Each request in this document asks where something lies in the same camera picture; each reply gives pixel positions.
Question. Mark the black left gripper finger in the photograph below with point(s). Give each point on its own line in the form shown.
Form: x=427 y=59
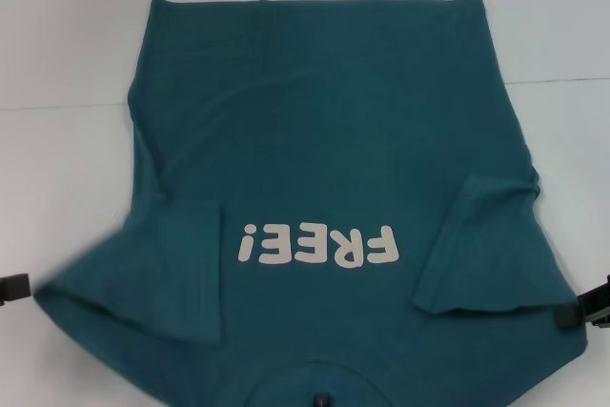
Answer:
x=14 y=288

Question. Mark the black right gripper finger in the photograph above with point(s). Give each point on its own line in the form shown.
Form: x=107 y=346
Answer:
x=591 y=307

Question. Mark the teal blue printed t-shirt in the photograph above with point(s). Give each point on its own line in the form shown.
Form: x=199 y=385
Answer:
x=305 y=140

